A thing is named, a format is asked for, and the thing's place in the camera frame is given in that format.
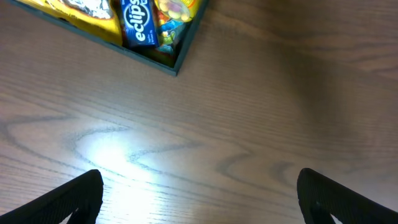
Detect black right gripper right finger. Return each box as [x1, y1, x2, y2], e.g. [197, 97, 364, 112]
[297, 168, 397, 224]

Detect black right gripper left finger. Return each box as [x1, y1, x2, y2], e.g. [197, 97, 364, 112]
[1, 169, 103, 224]

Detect yellow nuts snack bag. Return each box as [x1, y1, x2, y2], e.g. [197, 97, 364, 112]
[19, 0, 123, 45]

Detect green Haribo worms bag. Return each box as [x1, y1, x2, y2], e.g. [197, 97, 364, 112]
[137, 11, 190, 67]

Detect blue Eclipse mints tin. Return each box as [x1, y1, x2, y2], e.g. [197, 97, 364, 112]
[120, 0, 159, 48]

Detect yellow Mentos gum bottle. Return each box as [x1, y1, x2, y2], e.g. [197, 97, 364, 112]
[154, 0, 203, 22]

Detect black gift box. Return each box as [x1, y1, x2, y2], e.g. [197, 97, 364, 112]
[14, 1, 208, 76]

